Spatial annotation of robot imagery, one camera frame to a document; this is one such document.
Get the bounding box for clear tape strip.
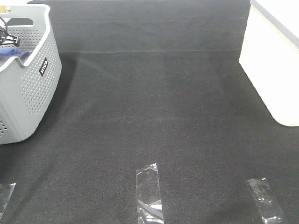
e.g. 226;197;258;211
0;183;16;219
246;177;288;224
136;163;164;224

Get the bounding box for left clear tape strip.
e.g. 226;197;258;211
0;183;16;219

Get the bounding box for grey perforated plastic basket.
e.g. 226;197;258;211
0;4;62;145

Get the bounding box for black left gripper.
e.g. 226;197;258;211
0;17;20;46

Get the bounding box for right clear tape strip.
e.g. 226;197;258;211
246;177;288;224

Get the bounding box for grey towel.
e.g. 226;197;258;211
0;55;30;66

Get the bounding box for middle clear tape strip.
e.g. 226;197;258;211
136;163;164;224

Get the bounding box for cream plastic basket grey rim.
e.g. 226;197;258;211
239;0;299;126

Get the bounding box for blue towel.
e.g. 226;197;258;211
0;48;31;57

